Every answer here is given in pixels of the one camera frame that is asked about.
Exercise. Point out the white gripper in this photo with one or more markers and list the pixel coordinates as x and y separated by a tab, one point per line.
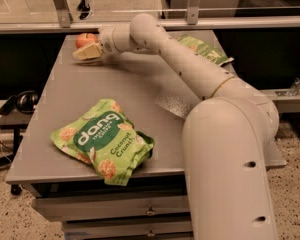
106	40

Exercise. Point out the red apple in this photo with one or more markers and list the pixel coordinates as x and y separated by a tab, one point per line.
85	38

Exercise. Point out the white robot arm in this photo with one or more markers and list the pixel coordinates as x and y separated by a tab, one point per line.
224	136

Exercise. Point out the green coconut crunch chip bag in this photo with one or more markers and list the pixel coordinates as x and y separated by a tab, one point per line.
106	139

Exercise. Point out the green jalapeno chip bag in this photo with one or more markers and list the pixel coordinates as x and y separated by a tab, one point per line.
214	54

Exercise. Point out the grey drawer cabinet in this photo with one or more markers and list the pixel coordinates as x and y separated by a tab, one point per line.
151	95

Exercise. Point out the black headphones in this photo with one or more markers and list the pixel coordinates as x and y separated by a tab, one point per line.
24	103

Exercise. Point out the top grey drawer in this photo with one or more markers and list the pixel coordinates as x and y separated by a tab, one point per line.
117	205

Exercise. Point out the grey drawer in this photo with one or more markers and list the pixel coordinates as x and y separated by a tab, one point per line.
139	228
117	205

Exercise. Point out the metal railing frame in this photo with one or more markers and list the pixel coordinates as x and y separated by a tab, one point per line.
61	16

